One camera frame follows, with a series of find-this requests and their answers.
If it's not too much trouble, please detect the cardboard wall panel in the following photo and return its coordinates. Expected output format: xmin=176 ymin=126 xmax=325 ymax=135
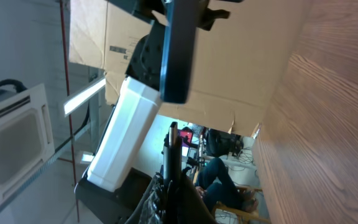
xmin=69 ymin=0 xmax=311 ymax=136

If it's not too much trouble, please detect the white ceiling air conditioner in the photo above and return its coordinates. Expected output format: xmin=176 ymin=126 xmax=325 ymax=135
xmin=0 ymin=84 xmax=55 ymax=205

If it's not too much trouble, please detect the seated person in background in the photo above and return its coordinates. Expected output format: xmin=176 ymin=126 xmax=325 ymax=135
xmin=195 ymin=157 xmax=259 ymax=213

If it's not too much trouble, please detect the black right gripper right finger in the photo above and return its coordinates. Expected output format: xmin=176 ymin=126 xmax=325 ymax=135
xmin=169 ymin=168 xmax=216 ymax=224

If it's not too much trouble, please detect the red vertical pole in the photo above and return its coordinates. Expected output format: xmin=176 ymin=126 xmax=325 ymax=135
xmin=59 ymin=0 xmax=81 ymax=223

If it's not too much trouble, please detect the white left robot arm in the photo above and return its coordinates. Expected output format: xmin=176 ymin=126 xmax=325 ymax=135
xmin=75 ymin=0 xmax=230 ymax=223

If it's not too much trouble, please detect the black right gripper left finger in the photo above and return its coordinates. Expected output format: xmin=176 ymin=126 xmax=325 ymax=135
xmin=125 ymin=173 xmax=167 ymax=224

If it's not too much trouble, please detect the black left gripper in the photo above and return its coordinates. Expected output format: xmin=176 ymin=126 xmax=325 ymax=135
xmin=108 ymin=0 xmax=231 ymax=31

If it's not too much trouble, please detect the ceiling light strip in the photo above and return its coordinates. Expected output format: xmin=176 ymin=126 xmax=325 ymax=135
xmin=62 ymin=77 xmax=106 ymax=117

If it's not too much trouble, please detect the Samsung Galaxy smartphone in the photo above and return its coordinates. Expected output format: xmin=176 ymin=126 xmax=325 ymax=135
xmin=160 ymin=0 xmax=198 ymax=104

